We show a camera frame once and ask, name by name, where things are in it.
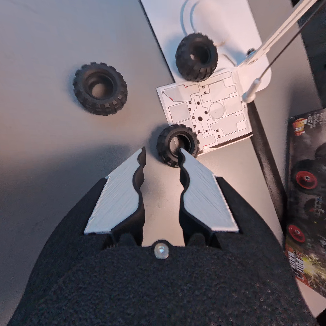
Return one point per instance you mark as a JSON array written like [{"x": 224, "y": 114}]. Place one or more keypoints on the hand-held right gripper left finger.
[{"x": 114, "y": 204}]

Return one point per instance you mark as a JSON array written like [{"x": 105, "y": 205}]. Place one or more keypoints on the toy truck box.
[{"x": 305, "y": 204}]

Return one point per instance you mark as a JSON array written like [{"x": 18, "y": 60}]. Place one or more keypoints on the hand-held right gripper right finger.
[{"x": 209, "y": 204}]

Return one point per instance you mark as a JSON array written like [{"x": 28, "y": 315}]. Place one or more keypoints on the white sticker sheet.
[{"x": 214, "y": 112}]

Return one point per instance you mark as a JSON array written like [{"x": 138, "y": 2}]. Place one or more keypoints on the white stand base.
[{"x": 168, "y": 20}]

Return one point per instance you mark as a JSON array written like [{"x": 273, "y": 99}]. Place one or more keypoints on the black toy tire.
[
  {"x": 184, "y": 66},
  {"x": 84, "y": 97},
  {"x": 164, "y": 147}
]

